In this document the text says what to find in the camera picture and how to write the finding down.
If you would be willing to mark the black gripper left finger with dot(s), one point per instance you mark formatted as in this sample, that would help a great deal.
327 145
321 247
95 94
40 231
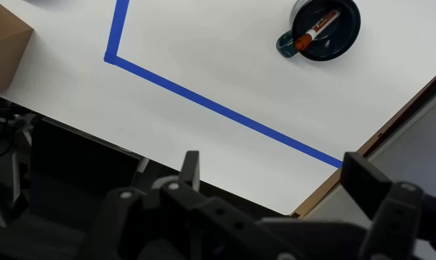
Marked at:
178 217

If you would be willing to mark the blue tape line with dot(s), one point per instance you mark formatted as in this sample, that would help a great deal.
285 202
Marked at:
110 56

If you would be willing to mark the brown cardboard box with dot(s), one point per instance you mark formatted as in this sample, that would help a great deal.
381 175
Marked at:
14 36

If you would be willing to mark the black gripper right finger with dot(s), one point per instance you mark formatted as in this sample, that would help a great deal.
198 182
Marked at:
399 212

